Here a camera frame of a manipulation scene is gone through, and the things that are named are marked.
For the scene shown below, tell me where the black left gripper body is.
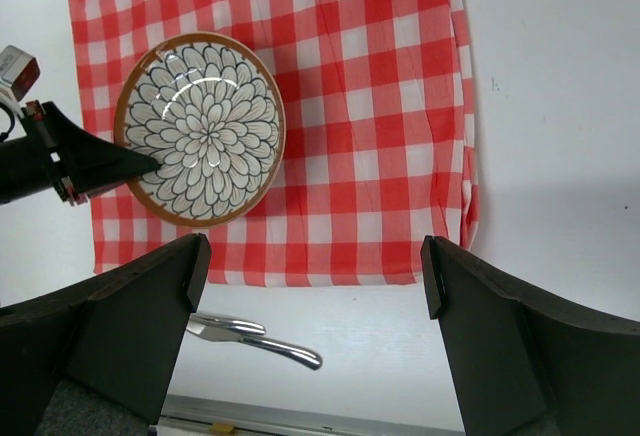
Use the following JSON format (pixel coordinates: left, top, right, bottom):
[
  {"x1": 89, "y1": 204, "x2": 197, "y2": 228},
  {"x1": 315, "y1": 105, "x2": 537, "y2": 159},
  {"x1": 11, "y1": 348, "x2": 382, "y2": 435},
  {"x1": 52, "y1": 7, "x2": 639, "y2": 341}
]
[{"x1": 1, "y1": 136, "x2": 89, "y2": 205}]

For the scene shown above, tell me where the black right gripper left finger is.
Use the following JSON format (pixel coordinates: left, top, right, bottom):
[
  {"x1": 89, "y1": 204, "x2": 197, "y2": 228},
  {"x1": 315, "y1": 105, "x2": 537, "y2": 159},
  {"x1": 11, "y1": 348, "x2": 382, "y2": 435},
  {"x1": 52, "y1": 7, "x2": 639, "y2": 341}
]
[{"x1": 1, "y1": 234, "x2": 211, "y2": 435}]

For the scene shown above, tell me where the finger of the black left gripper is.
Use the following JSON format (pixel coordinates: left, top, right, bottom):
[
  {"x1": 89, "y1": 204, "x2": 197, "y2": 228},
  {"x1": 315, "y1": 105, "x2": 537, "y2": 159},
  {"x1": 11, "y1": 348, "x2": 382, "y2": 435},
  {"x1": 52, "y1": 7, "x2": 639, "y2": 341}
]
[{"x1": 27, "y1": 101, "x2": 160, "y2": 191}]

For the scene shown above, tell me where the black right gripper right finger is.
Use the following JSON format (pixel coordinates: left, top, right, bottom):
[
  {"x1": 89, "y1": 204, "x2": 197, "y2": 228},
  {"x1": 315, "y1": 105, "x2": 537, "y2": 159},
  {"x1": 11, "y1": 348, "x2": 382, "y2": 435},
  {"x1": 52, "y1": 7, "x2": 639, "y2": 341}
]
[{"x1": 421, "y1": 236, "x2": 639, "y2": 435}]

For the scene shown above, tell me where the silver table knife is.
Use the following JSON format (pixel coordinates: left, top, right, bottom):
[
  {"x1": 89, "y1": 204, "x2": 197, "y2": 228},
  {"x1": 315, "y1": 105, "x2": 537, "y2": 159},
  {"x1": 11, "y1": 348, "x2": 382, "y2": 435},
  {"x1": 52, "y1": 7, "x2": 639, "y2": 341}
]
[{"x1": 186, "y1": 323, "x2": 323, "y2": 370}]

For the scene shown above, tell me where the silver fork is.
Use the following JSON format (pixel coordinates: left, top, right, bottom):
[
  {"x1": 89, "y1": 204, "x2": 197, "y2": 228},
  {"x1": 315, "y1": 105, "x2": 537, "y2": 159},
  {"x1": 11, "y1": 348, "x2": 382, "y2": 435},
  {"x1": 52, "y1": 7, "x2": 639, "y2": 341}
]
[{"x1": 189, "y1": 313, "x2": 266, "y2": 336}]

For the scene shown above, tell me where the patterned ceramic plate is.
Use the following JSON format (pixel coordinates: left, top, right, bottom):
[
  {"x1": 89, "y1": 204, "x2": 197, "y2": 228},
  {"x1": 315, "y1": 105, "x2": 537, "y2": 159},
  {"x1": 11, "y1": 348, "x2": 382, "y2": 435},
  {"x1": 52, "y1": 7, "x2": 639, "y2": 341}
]
[{"x1": 113, "y1": 32, "x2": 286, "y2": 228}]

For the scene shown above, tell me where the red white checkered cloth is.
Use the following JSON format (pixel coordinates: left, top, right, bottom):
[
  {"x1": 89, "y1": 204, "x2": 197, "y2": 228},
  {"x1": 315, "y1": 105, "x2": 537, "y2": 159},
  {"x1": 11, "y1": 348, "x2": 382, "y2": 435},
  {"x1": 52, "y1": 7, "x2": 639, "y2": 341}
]
[{"x1": 69, "y1": 0, "x2": 478, "y2": 287}]

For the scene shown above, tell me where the aluminium front rail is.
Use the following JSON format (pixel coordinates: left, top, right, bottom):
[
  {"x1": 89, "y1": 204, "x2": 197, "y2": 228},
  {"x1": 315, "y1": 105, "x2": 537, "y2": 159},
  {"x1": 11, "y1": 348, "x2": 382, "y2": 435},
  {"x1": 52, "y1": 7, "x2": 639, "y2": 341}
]
[{"x1": 161, "y1": 395, "x2": 457, "y2": 435}]

